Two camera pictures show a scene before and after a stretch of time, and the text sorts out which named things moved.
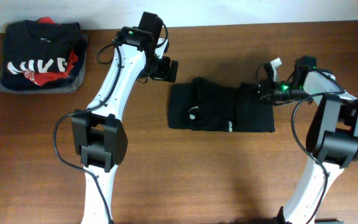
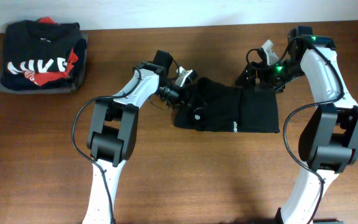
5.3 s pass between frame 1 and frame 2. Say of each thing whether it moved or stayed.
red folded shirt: stayed
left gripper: moved
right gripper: moved
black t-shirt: stayed
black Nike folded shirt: stayed
